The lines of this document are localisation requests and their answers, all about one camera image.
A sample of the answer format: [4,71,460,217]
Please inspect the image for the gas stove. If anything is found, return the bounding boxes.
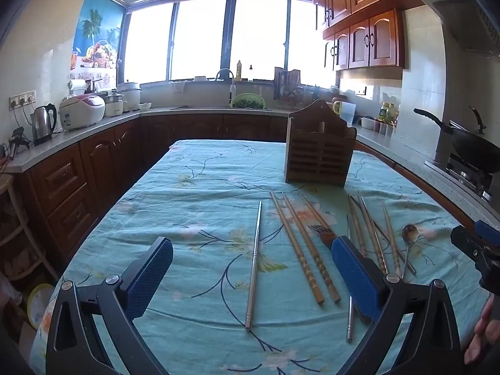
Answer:
[426,152,497,204]

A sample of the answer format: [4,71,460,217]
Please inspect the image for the teal floral tablecloth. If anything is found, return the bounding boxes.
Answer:
[29,138,493,375]

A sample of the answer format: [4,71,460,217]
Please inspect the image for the steel electric kettle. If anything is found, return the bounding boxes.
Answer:
[30,103,58,146]

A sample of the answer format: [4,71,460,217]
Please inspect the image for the kitchen window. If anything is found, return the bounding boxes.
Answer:
[123,0,333,85]

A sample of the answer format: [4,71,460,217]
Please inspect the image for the small white lidded pot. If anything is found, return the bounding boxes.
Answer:
[103,91,126,117]

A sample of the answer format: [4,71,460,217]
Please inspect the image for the knife and dish rack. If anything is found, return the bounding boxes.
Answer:
[273,67,304,102]

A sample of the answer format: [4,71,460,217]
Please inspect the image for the black hand tool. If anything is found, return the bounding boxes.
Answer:
[10,127,31,151]

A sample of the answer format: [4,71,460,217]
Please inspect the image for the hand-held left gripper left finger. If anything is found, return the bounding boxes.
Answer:
[45,236,174,375]

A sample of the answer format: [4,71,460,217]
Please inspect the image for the range hood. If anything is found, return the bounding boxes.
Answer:
[410,0,500,57]

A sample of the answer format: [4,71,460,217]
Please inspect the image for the wooden cabinets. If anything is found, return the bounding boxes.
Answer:
[16,113,290,268]
[310,0,450,72]

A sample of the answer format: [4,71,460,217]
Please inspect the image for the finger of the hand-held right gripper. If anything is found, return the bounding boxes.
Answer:
[450,226,493,270]
[474,220,500,246]

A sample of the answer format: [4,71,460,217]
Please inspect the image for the metal spoon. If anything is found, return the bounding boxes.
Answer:
[400,224,420,280]

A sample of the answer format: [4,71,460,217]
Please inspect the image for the wall socket strip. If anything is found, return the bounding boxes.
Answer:
[8,91,38,107]

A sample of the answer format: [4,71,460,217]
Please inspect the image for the chrome faucet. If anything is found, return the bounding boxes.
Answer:
[216,68,237,106]

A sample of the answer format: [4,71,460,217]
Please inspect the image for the large white cooker pot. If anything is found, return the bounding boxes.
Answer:
[117,80,142,112]

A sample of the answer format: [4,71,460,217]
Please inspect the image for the wooden lower cabinets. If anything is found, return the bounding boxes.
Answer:
[16,113,290,268]

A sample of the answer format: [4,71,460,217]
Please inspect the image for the wall poster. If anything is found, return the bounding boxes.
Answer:
[70,0,123,83]

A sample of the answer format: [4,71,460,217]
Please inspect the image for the black wok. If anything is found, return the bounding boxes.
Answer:
[414,107,500,173]

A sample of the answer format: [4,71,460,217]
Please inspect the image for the person's right hand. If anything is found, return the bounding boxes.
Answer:
[464,293,500,365]

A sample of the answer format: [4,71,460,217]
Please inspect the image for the clear jug with green handle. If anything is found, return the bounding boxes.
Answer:
[333,101,356,125]

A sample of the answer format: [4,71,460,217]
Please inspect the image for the wooden utensil holder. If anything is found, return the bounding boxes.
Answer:
[285,99,358,188]

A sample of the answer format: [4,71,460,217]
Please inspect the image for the condiment bottles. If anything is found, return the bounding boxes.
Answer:
[376,102,400,125]

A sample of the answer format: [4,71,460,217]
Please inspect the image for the yellow round plate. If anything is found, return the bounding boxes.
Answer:
[27,283,55,329]

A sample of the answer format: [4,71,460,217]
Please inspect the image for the wooden side shelf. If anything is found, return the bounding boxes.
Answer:
[0,174,59,282]

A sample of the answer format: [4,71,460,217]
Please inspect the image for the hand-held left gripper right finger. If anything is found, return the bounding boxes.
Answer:
[331,235,464,375]

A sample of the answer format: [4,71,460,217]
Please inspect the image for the metal fork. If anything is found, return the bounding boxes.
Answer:
[310,223,338,248]

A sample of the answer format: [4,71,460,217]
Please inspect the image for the green colander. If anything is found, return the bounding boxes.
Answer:
[232,94,266,109]

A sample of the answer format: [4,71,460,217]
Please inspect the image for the metal chopstick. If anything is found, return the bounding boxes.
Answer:
[244,201,263,331]
[346,213,356,343]
[349,194,417,275]

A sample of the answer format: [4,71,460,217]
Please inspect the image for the white pink rice cooker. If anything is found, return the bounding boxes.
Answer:
[59,94,106,131]

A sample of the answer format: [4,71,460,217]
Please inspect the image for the wooden upper cabinets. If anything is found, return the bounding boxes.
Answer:
[310,0,450,72]

